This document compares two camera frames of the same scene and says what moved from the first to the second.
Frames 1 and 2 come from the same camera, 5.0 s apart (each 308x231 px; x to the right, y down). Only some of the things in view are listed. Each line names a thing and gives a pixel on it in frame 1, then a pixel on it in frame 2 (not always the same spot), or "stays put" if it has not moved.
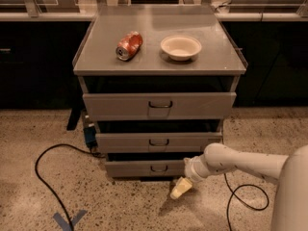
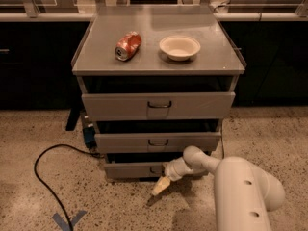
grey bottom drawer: [145, 168] stays put
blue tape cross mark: [64, 224] stays put
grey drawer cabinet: [158, 81] stays put
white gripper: [192, 169] -> [173, 172]
